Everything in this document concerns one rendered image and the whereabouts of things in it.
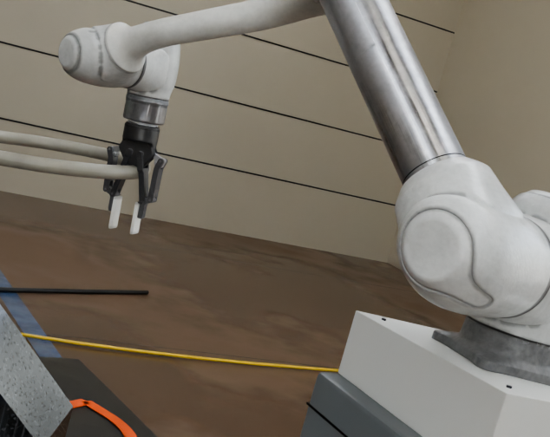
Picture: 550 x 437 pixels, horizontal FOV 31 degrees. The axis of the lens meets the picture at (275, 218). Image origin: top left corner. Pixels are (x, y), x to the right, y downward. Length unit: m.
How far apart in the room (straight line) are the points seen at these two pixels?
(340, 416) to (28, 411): 0.51
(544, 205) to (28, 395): 0.87
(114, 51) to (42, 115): 5.22
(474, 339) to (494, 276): 0.24
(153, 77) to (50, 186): 5.23
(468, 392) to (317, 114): 6.60
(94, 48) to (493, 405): 1.03
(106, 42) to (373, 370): 0.82
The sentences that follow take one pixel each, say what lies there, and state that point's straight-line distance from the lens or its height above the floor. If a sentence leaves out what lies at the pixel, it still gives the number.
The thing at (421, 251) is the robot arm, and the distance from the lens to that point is 1.34.
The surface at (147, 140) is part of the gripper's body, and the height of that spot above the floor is 1.05.
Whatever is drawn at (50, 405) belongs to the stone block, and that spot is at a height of 0.62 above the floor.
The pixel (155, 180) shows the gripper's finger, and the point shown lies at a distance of 2.14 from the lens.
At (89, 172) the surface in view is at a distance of 2.06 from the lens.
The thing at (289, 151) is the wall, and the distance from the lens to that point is 7.90.
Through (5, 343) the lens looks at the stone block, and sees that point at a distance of 1.69.
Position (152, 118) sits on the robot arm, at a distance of 2.12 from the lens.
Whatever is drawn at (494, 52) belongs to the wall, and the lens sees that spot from 8.09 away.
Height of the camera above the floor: 1.24
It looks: 8 degrees down
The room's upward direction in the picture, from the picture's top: 15 degrees clockwise
